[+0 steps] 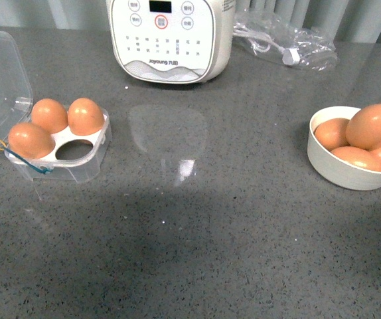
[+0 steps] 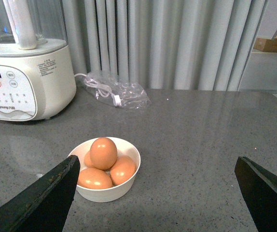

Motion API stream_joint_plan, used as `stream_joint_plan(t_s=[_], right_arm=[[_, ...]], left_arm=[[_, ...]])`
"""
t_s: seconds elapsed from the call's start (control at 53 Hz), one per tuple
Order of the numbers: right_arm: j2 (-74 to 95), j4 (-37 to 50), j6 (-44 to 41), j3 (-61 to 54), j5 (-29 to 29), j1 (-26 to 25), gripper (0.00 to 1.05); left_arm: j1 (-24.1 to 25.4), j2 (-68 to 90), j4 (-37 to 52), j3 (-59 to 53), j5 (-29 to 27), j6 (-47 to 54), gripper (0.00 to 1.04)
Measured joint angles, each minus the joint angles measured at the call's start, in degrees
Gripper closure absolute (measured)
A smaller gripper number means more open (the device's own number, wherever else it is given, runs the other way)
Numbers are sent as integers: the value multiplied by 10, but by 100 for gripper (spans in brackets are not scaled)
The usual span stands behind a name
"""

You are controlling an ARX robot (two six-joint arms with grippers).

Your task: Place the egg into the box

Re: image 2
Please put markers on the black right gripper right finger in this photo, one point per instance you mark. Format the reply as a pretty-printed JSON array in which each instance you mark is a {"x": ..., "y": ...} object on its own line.
[{"x": 258, "y": 187}]

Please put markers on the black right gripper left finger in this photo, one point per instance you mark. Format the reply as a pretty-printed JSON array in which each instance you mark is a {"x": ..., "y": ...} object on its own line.
[{"x": 44, "y": 205}]

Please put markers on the brown top egg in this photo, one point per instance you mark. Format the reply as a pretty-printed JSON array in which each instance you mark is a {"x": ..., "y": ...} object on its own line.
[{"x": 103, "y": 153}]

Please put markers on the brown egg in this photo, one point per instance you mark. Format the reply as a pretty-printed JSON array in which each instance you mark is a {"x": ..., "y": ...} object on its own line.
[
  {"x": 87, "y": 161},
  {"x": 103, "y": 153},
  {"x": 93, "y": 178},
  {"x": 122, "y": 170}
]

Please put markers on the brown front egg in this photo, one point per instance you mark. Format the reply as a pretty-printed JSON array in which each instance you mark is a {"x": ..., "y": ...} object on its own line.
[{"x": 93, "y": 178}]

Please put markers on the brown back egg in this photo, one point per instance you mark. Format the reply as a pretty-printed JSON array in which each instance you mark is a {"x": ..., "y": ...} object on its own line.
[{"x": 87, "y": 161}]

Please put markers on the brown right egg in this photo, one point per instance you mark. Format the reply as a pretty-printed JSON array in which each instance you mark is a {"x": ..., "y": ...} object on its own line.
[{"x": 122, "y": 170}]

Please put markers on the brown cardboard box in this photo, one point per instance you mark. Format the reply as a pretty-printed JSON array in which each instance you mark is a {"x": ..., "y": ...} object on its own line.
[{"x": 266, "y": 45}]

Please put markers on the white round bowl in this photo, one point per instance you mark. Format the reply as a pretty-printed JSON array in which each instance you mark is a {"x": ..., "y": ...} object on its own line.
[{"x": 110, "y": 194}]

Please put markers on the white soy milk maker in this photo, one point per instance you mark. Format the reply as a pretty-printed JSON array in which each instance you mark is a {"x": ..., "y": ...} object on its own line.
[{"x": 36, "y": 73}]

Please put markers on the clear plastic bag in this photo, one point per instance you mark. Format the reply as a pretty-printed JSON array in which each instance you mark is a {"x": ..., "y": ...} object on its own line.
[{"x": 106, "y": 87}]

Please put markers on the grey pleated curtain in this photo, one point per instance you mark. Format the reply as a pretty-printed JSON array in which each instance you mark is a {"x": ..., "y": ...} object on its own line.
[{"x": 164, "y": 44}]

